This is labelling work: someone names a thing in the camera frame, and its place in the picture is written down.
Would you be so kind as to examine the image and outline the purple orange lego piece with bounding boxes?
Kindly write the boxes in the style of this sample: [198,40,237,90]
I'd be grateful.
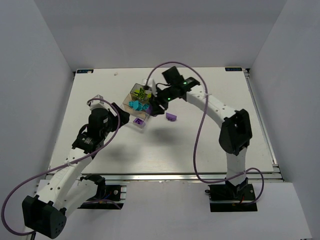
[133,117,145,126]

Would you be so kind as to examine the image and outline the blue printed lego brick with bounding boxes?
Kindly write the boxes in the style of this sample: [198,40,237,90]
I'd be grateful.
[132,100,143,111]

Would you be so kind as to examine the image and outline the small green lego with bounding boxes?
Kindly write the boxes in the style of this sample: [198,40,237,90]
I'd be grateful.
[132,85,140,97]

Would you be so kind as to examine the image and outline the purple rounded lego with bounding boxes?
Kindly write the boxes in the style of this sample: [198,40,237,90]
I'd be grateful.
[146,105,157,117]

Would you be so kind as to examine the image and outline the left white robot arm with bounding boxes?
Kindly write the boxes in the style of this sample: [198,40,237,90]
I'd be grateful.
[22,100,130,239]

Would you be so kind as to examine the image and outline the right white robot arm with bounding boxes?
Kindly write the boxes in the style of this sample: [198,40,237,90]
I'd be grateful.
[144,66,253,189]

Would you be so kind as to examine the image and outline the purple arched lego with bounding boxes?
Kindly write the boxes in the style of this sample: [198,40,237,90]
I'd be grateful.
[165,112,177,122]

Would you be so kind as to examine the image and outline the clear translucent container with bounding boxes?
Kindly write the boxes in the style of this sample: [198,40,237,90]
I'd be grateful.
[124,115,147,133]

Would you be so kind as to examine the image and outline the grey translucent container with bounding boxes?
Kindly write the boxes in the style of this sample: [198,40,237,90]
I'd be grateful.
[130,83,152,102]

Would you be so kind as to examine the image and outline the right corner label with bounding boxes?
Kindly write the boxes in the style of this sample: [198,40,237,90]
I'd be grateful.
[224,67,243,72]

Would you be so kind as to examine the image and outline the corner label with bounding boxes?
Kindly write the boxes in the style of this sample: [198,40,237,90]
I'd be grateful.
[224,67,243,72]
[76,69,94,74]

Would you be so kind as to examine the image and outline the left corner label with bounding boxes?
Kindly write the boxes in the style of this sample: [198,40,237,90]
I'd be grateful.
[76,69,94,74]

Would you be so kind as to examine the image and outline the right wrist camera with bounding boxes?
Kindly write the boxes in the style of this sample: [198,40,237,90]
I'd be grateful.
[142,78,158,97]

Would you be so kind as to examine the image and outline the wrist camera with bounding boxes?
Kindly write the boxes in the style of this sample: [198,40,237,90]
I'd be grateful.
[142,78,158,97]
[87,94,106,111]

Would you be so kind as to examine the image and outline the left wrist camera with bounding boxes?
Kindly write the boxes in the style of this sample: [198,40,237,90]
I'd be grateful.
[87,94,106,111]

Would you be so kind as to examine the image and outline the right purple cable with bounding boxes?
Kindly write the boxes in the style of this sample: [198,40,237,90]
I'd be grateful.
[146,61,265,205]

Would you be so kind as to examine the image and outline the purple cable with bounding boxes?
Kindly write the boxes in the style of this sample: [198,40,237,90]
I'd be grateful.
[146,61,265,205]
[1,99,121,236]

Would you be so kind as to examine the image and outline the aluminium table rail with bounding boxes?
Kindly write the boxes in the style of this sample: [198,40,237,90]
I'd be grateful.
[46,172,286,182]

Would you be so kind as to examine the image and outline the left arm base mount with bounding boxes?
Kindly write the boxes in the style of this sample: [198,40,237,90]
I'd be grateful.
[79,174,127,210]

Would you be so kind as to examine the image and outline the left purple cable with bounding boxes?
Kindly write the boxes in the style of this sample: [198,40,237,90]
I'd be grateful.
[1,99,121,236]

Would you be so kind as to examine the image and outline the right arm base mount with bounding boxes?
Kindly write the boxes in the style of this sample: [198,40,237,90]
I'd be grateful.
[204,184,258,213]

